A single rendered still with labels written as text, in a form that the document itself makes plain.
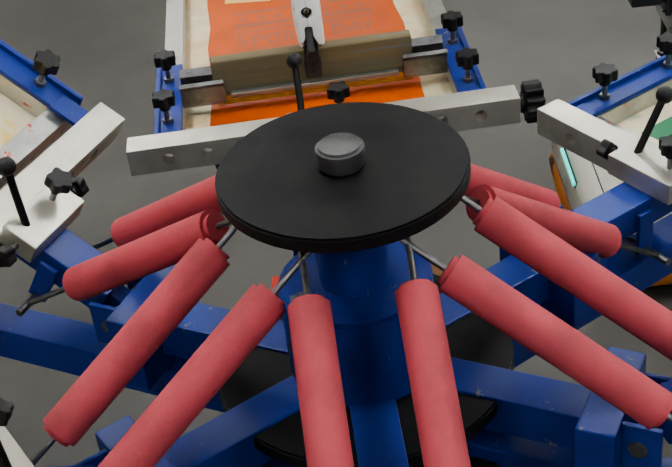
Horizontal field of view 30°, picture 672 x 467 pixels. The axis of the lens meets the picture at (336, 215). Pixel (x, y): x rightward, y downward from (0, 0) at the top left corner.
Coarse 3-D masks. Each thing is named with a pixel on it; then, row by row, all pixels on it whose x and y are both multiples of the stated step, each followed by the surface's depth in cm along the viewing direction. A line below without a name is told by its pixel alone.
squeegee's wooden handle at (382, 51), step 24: (288, 48) 236; (336, 48) 236; (360, 48) 236; (384, 48) 237; (408, 48) 237; (216, 72) 236; (240, 72) 236; (264, 72) 237; (288, 72) 237; (336, 72) 238; (360, 72) 239
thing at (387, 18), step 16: (320, 0) 277; (384, 0) 274; (384, 16) 267; (400, 16) 266; (384, 32) 261; (400, 80) 243; (416, 80) 243; (320, 96) 241; (352, 96) 240; (368, 96) 239; (384, 96) 239; (400, 96) 238; (416, 96) 237
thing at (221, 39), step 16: (208, 0) 283; (224, 0) 282; (272, 0) 280; (288, 0) 279; (224, 16) 275; (224, 32) 269; (208, 48) 263; (224, 48) 262; (288, 96) 243; (304, 96) 242; (224, 112) 240; (240, 112) 239; (256, 112) 239; (272, 112) 238; (288, 112) 237
